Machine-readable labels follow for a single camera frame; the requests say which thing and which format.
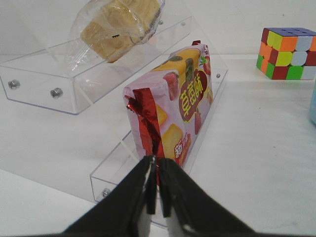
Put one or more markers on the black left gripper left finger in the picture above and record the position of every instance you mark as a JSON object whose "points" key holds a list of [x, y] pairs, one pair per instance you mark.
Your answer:
{"points": [[127, 209]]}

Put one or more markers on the light blue plastic basket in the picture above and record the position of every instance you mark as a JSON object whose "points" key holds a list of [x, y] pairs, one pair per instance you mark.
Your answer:
{"points": [[312, 108]]}

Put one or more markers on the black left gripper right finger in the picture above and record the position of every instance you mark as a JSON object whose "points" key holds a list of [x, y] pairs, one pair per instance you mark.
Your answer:
{"points": [[188, 209]]}

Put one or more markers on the bread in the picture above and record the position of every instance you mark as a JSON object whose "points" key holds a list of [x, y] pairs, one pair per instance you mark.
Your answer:
{"points": [[105, 30]]}

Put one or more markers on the clear acrylic left shelf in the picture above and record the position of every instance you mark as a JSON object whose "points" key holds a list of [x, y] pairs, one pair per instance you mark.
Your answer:
{"points": [[60, 127]]}

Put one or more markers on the multicolour puzzle cube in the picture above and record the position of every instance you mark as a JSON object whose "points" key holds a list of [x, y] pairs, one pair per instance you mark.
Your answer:
{"points": [[287, 54]]}

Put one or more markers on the pink strawberry cake pack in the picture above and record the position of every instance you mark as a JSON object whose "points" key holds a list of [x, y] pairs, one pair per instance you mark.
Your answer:
{"points": [[168, 105]]}

